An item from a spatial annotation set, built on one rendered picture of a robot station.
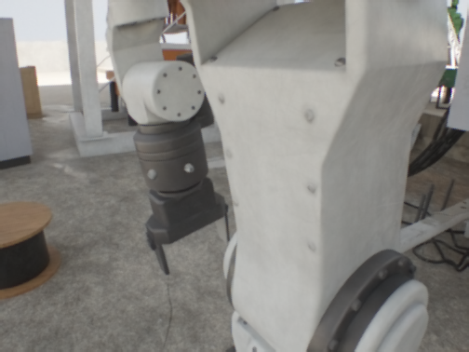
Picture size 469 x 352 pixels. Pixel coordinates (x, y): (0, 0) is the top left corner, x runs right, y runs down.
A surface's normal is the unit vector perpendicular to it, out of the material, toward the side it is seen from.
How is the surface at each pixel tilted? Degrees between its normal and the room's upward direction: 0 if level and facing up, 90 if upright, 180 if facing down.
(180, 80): 90
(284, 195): 100
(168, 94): 90
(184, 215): 90
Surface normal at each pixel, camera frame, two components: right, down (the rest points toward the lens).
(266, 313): -0.81, 0.11
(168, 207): 0.59, 0.29
